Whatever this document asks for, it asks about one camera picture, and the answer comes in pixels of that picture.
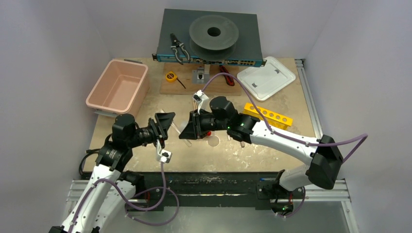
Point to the white plastic lid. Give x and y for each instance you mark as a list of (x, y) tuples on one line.
[(264, 82)]

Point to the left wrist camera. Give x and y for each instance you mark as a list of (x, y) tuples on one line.
[(162, 155)]

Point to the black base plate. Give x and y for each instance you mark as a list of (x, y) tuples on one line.
[(259, 190)]

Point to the yellow test tube rack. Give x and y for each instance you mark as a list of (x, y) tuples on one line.
[(273, 118)]

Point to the clear glass tube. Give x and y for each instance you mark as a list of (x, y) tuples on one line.
[(188, 143)]

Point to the grey network switch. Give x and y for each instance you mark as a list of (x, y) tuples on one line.
[(248, 52)]

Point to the yellow tape measure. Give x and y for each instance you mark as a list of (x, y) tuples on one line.
[(172, 77)]

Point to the red utility knife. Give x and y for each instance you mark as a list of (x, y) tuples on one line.
[(229, 80)]

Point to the grey metal bracket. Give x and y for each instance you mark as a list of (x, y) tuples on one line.
[(201, 75)]

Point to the black wire stripper pliers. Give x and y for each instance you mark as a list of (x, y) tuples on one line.
[(177, 46)]

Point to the grey cable spool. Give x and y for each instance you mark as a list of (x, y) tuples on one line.
[(213, 38)]

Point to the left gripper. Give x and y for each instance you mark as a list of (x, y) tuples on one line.
[(164, 121)]

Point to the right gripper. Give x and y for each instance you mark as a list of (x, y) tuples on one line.
[(196, 123)]

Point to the wooden board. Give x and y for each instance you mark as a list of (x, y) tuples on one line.
[(186, 87)]

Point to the clear petri dish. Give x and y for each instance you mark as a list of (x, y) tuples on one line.
[(213, 140)]

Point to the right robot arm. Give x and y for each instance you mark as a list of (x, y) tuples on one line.
[(321, 158)]

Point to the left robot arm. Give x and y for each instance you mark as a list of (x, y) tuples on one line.
[(110, 187)]

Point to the wooden stick left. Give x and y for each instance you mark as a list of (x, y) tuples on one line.
[(194, 103)]

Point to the pink plastic bin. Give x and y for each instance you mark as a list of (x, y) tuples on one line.
[(120, 89)]

